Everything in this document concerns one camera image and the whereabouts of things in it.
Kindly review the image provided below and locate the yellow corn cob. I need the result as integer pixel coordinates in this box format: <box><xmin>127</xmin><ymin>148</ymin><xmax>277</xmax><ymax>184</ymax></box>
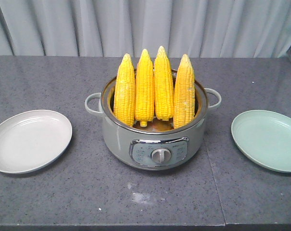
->
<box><xmin>114</xmin><ymin>53</ymin><xmax>135</xmax><ymax>127</ymax></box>
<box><xmin>135</xmin><ymin>49</ymin><xmax>155</xmax><ymax>128</ymax></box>
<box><xmin>173</xmin><ymin>54</ymin><xmax>195</xmax><ymax>128</ymax></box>
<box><xmin>154</xmin><ymin>46</ymin><xmax>174</xmax><ymax>121</ymax></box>

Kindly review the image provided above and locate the grey-green electric cooking pot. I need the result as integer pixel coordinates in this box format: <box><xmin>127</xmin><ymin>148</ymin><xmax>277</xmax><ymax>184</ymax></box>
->
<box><xmin>85</xmin><ymin>78</ymin><xmax>222</xmax><ymax>171</ymax></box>

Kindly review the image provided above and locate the beige round plate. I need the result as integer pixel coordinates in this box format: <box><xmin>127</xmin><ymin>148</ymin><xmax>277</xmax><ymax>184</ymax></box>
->
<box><xmin>0</xmin><ymin>110</ymin><xmax>73</xmax><ymax>174</ymax></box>

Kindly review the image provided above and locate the light green round plate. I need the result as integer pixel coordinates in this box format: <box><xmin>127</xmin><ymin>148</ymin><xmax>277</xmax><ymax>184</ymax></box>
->
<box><xmin>231</xmin><ymin>110</ymin><xmax>291</xmax><ymax>173</ymax></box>

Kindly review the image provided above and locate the grey pleated curtain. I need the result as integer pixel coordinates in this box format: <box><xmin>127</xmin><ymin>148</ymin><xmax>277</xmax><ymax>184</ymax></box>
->
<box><xmin>0</xmin><ymin>0</ymin><xmax>291</xmax><ymax>58</ymax></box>

